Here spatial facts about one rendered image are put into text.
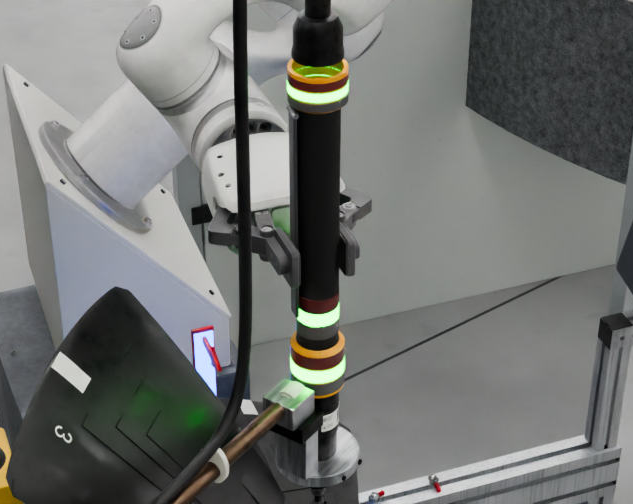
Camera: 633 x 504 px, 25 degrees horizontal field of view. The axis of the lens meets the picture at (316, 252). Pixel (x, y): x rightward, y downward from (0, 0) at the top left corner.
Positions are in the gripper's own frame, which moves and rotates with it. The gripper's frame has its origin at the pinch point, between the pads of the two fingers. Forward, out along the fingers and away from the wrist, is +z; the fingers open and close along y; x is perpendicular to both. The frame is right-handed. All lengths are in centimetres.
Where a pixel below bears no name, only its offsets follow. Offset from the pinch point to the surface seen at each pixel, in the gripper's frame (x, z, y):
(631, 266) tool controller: -41, -40, -57
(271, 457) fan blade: -32.6, -14.1, -0.8
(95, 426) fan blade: -10.1, 1.9, 18.4
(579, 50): -69, -148, -114
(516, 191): -121, -179, -119
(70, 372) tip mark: -7.0, -1.2, 19.3
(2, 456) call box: -43, -36, 22
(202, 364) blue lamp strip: -35.7, -34.3, 0.1
